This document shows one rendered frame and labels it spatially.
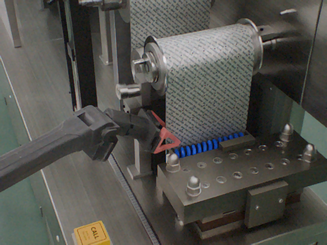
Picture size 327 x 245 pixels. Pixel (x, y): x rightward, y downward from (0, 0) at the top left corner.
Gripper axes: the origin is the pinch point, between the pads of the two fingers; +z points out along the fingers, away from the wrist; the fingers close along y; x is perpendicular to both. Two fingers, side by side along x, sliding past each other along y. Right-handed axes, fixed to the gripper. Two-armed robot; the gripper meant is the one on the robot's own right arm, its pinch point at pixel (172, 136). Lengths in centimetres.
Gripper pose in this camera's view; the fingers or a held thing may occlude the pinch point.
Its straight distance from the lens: 129.1
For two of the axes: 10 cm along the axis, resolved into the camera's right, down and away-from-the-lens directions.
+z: 8.0, 2.2, 5.6
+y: 3.9, 5.3, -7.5
